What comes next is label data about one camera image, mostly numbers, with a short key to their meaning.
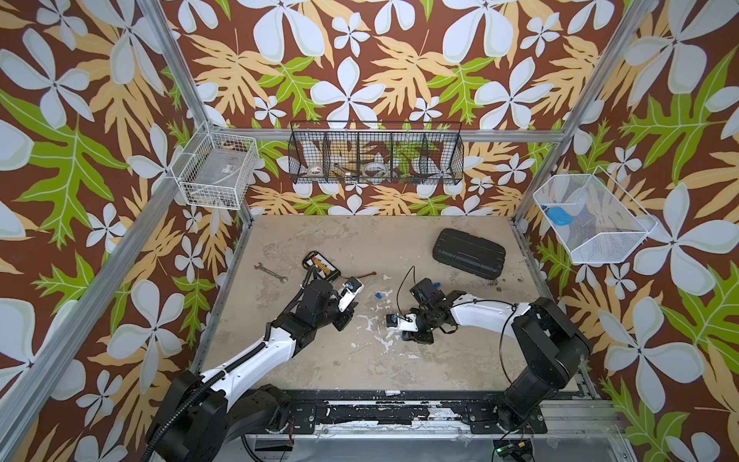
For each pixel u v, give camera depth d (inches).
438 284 39.1
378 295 38.6
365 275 40.2
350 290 28.1
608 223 30.3
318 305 25.0
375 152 38.5
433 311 26.7
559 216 33.5
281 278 39.9
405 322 30.8
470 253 40.1
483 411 29.8
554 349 18.1
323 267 41.1
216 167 34.2
